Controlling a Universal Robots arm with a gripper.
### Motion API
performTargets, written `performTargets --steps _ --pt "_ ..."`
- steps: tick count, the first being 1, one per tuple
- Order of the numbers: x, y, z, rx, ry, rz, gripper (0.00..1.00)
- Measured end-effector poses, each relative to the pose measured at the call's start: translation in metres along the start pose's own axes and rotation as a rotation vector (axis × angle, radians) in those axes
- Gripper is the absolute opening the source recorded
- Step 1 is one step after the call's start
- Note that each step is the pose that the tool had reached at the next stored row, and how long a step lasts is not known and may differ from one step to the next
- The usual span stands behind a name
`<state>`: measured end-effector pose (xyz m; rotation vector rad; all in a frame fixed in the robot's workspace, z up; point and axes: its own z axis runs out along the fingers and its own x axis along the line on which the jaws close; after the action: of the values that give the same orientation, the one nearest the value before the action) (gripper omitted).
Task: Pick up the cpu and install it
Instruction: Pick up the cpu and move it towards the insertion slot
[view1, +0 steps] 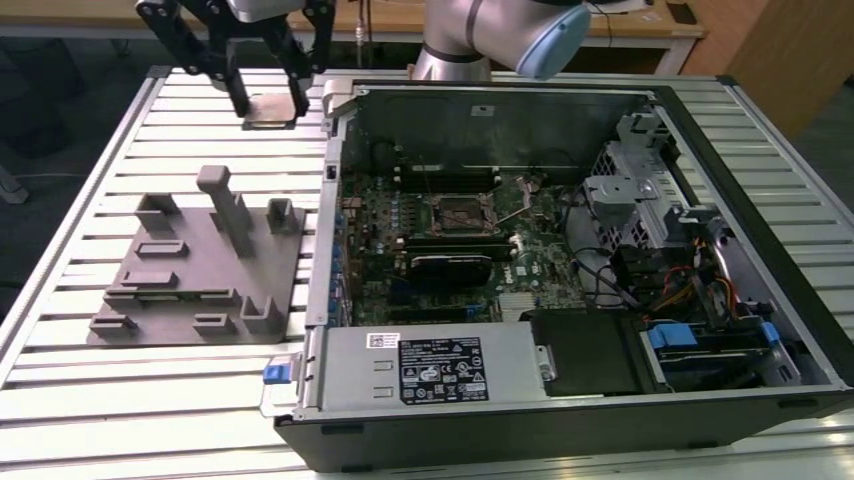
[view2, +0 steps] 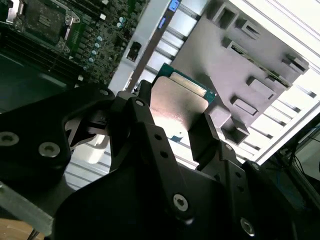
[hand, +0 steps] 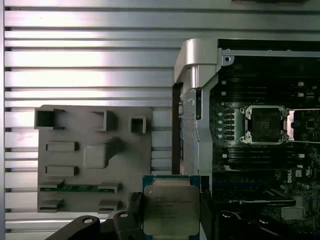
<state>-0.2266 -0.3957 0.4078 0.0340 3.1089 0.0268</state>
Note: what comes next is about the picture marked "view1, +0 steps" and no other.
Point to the small silver heat sink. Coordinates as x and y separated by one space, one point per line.
519 306

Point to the black graphics card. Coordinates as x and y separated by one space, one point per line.
447 272

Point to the black open PC case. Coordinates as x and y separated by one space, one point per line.
534 440

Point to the silver perforated drive cage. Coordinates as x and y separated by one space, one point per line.
620 192

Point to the blue case latch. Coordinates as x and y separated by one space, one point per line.
279 376

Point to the silver power supply unit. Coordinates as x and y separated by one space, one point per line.
354 360

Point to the small black flat item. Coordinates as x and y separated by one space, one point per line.
682 12

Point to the wooden desk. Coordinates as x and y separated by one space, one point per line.
67 19

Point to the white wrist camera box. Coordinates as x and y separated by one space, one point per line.
267 10

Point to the black plastic bay cover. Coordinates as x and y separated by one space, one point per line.
587 350

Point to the CPU socket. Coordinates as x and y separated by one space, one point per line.
460 215

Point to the grey parts rack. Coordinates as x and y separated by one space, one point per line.
267 280

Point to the wooden cabinet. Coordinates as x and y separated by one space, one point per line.
787 50

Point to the blue disk carrier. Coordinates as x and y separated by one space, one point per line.
673 341

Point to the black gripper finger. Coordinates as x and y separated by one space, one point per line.
173 35
319 40

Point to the black expansion slot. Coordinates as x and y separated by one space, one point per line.
427 314

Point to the silver square CPU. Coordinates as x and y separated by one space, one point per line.
270 107

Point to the green motherboard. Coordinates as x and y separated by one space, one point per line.
540 240

